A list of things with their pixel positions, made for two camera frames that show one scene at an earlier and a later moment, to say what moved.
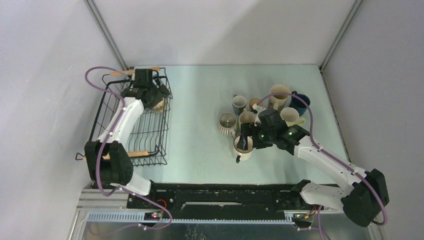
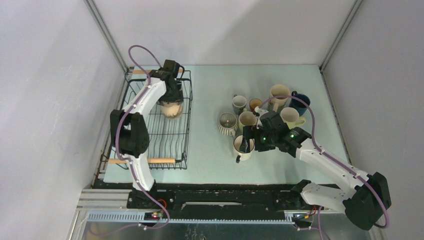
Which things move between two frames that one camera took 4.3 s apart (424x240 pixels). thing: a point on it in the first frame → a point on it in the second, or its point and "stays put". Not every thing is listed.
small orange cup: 255,100 stays put
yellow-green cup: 290,116 stays put
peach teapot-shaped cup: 159,108 → 172,109
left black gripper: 161,93 → 177,97
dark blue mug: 298,104 stays put
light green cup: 245,117 stays put
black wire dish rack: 150,136 → 169,141
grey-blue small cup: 239,102 stays put
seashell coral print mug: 278,101 stays put
